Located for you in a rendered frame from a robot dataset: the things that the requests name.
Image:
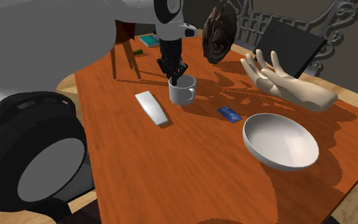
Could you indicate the beige mannequin hand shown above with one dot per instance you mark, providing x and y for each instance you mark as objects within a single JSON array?
[{"x": 296, "y": 90}]

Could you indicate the small green cylinder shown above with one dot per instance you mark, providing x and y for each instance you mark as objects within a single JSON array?
[{"x": 137, "y": 52}]

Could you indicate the orange wooden table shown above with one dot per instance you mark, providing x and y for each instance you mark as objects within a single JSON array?
[{"x": 172, "y": 173}]

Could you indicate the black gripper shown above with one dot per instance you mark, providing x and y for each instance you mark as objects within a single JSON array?
[{"x": 170, "y": 49}]

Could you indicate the wooden stool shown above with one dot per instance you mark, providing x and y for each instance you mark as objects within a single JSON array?
[{"x": 126, "y": 46}]

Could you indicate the blue card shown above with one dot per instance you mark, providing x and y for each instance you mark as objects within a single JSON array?
[{"x": 229, "y": 114}]

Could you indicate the white mug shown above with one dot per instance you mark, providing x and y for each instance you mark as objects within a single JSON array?
[{"x": 181, "y": 94}]

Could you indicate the white bowl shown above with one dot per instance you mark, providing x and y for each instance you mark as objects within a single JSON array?
[{"x": 278, "y": 142}]

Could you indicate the white remote control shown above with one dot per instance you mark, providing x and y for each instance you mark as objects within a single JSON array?
[{"x": 151, "y": 108}]

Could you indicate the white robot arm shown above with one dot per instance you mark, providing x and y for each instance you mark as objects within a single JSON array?
[{"x": 42, "y": 43}]

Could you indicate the dark brown round sculpture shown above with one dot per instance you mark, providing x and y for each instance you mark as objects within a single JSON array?
[{"x": 219, "y": 34}]

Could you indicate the grey ornate metal chair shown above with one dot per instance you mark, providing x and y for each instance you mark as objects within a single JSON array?
[{"x": 290, "y": 46}]

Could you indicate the teal book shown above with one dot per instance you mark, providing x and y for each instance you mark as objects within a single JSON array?
[{"x": 149, "y": 41}]

